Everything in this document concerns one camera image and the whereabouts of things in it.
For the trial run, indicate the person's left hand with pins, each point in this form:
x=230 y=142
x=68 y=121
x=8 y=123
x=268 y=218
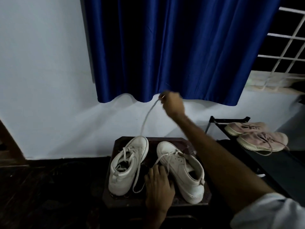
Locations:
x=159 y=190

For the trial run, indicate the person's right hand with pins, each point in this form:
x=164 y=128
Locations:
x=174 y=104

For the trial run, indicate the person's right forearm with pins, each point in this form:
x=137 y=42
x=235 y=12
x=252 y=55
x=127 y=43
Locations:
x=226 y=169

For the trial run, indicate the dark brown plastic stool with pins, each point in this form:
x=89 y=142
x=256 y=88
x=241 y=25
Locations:
x=152 y=140

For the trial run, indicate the blue curtain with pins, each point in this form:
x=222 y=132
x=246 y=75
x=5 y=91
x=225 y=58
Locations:
x=178 y=45

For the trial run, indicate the pink sneaker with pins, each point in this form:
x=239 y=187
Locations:
x=238 y=129
x=257 y=143

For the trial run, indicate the white window grille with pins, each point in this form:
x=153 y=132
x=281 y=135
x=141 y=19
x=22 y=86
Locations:
x=276 y=78

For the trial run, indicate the white shirt sleeve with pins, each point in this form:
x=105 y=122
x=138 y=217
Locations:
x=269 y=212

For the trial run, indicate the black shoe rack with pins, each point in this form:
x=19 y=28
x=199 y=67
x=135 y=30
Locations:
x=286 y=169

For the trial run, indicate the brown wooden door frame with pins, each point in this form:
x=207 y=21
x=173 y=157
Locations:
x=12 y=152

